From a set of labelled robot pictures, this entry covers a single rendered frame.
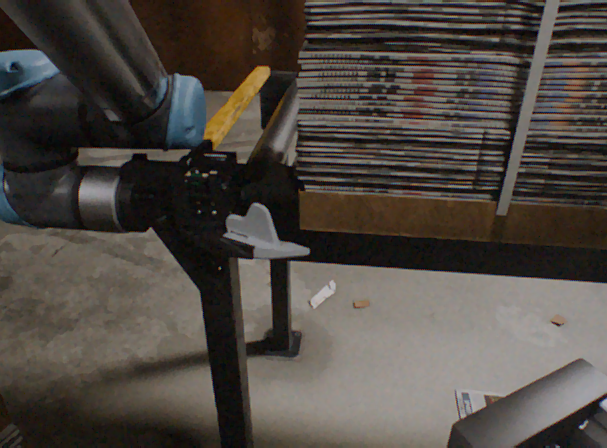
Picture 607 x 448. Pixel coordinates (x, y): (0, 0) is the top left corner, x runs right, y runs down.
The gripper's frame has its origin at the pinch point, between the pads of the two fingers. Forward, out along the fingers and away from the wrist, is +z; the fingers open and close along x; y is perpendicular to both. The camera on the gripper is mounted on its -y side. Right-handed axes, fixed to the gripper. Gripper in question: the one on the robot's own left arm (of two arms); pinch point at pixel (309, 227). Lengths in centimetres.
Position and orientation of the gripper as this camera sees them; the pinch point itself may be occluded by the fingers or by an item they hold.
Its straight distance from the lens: 53.9
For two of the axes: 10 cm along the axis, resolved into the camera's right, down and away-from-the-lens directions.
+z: 9.9, 0.6, -1.0
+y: 0.0, -8.6, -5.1
